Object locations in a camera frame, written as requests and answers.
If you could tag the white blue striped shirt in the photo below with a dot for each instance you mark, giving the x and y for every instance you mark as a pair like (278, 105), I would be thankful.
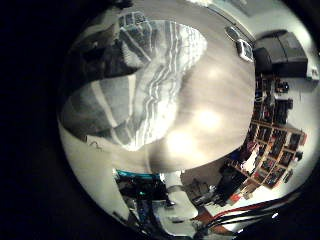
(160, 83)

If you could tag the grey oval disc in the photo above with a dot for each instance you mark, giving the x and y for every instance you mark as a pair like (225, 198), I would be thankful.
(232, 33)

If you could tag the white rectangular device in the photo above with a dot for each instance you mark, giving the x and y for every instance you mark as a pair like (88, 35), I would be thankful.
(245, 50)

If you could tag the black equipment case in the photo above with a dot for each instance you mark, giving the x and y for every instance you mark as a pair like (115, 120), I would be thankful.
(266, 56)
(291, 53)

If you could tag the black office chair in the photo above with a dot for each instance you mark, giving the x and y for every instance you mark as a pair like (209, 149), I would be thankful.
(230, 183)

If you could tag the person in white top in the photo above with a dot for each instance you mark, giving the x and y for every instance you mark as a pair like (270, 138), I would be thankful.
(251, 161)

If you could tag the wooden shelf with items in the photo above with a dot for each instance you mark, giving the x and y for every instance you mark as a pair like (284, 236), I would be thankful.
(276, 143)

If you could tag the small white wall box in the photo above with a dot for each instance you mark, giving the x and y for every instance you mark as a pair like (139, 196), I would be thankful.
(313, 72)

